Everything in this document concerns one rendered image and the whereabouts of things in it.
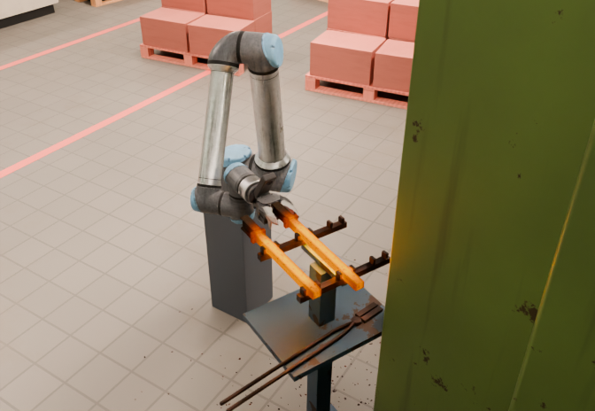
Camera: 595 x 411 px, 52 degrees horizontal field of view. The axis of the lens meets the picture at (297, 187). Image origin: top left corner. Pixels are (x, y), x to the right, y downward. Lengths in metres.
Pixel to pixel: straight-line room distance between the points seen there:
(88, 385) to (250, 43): 1.62
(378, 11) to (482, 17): 4.25
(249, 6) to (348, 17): 0.98
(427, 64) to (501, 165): 0.25
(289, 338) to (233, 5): 4.45
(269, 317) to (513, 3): 1.24
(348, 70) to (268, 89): 2.93
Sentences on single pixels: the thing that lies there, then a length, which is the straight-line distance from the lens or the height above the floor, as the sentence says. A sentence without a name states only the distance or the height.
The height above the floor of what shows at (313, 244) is 1.03.
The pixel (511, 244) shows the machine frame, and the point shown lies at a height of 1.42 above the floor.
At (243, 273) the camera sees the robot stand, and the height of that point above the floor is 0.31.
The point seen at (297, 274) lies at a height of 1.03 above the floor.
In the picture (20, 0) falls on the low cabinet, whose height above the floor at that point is 0.25.
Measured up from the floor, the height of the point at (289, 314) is 0.76.
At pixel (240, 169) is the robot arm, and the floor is 1.05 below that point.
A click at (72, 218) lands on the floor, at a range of 3.92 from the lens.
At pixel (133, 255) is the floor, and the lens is 3.51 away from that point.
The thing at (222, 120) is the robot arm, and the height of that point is 1.16.
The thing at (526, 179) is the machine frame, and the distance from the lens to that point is 1.15.
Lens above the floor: 2.13
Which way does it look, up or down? 32 degrees down
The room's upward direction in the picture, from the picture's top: straight up
